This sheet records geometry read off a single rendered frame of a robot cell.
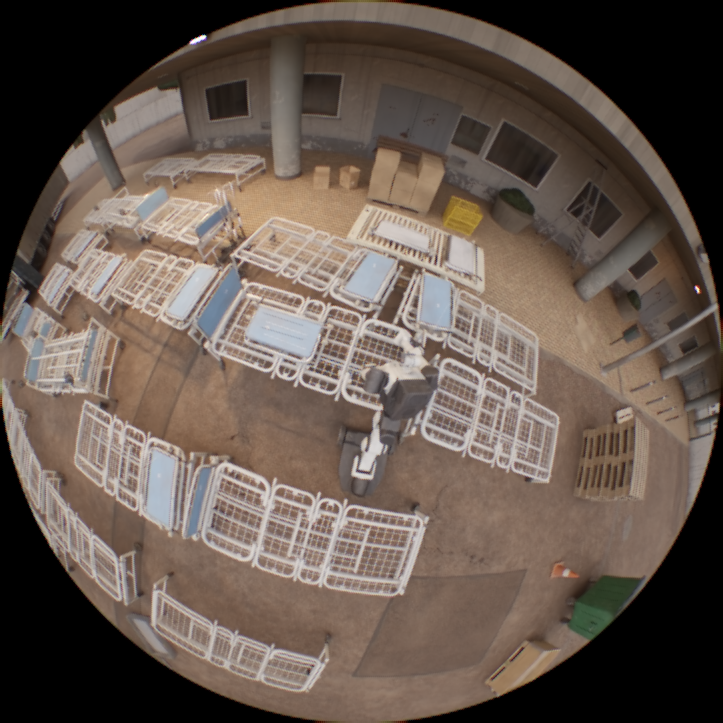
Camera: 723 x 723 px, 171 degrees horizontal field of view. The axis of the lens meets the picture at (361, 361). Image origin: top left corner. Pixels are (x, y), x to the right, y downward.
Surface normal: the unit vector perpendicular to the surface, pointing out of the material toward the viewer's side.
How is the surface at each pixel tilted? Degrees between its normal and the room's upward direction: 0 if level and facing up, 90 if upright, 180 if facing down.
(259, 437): 0
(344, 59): 90
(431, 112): 90
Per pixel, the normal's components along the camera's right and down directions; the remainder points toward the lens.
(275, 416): 0.14, -0.35
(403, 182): -0.14, 0.92
